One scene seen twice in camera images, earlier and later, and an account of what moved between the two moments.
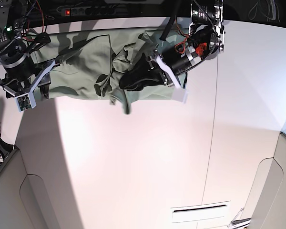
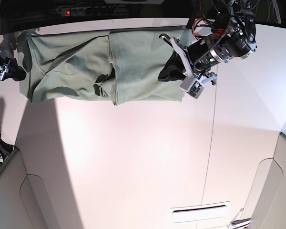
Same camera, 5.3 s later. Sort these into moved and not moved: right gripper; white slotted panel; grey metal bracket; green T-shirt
Moved: right gripper
Not moved: grey metal bracket; white slotted panel; green T-shirt
